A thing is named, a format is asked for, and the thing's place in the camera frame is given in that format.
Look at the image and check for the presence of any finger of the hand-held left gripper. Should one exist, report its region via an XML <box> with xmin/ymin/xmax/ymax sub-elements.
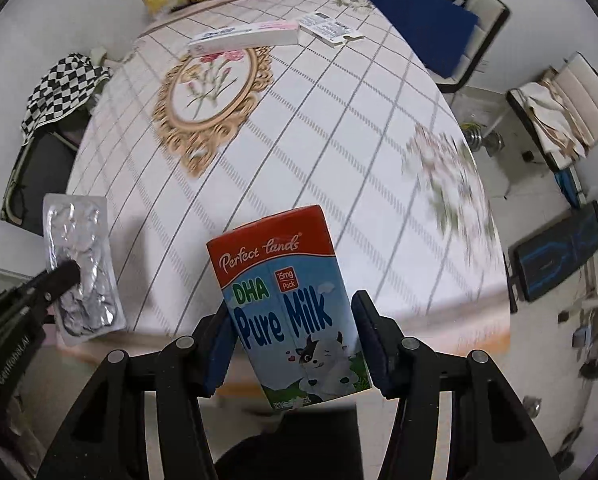
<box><xmin>24</xmin><ymin>260</ymin><xmax>82</xmax><ymax>306</ymax></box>

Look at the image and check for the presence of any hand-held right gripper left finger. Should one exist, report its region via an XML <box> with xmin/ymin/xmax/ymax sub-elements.
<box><xmin>39</xmin><ymin>300</ymin><xmax>237</xmax><ymax>480</ymax></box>

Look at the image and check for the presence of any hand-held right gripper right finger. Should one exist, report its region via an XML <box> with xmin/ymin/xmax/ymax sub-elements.
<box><xmin>351</xmin><ymin>290</ymin><xmax>562</xmax><ymax>480</ymax></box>

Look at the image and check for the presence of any silver blister pack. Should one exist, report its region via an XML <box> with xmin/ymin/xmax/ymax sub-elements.
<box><xmin>42</xmin><ymin>193</ymin><xmax>127</xmax><ymax>347</ymax></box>

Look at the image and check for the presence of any red blue milk carton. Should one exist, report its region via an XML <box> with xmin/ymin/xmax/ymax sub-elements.
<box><xmin>206</xmin><ymin>204</ymin><xmax>375</xmax><ymax>411</ymax></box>

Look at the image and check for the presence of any black white checkered cloth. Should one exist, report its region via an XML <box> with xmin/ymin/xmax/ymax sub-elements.
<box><xmin>21</xmin><ymin>52</ymin><xmax>112</xmax><ymax>143</ymax></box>

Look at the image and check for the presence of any black blue exercise board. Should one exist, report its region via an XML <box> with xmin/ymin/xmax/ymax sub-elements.
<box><xmin>509</xmin><ymin>200</ymin><xmax>598</xmax><ymax>306</ymax></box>

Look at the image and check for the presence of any table with patterned cloth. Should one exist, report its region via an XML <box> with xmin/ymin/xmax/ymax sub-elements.
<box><xmin>66</xmin><ymin>0</ymin><xmax>512</xmax><ymax>361</ymax></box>

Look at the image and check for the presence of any metal dumbbell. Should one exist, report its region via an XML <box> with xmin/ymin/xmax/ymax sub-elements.
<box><xmin>462</xmin><ymin>122</ymin><xmax>505</xmax><ymax>156</ymax></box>

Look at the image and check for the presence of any blue bag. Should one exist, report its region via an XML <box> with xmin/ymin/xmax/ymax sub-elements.
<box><xmin>554</xmin><ymin>167</ymin><xmax>582</xmax><ymax>208</ymax></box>

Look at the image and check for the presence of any beige cloth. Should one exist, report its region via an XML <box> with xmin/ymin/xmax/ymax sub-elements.
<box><xmin>519</xmin><ymin>80</ymin><xmax>587</xmax><ymax>158</ymax></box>

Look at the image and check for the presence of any white pink toothpaste box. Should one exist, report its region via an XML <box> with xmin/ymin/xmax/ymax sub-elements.
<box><xmin>187</xmin><ymin>19</ymin><xmax>300</xmax><ymax>57</ymax></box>

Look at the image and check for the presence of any flattened white barcode box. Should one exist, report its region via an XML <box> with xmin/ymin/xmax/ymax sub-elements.
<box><xmin>299</xmin><ymin>10</ymin><xmax>365</xmax><ymax>47</ymax></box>

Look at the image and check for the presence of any black frame white chair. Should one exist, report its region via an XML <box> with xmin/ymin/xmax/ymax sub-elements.
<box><xmin>419</xmin><ymin>0</ymin><xmax>511</xmax><ymax>93</ymax></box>
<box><xmin>506</xmin><ymin>51</ymin><xmax>598</xmax><ymax>173</ymax></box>

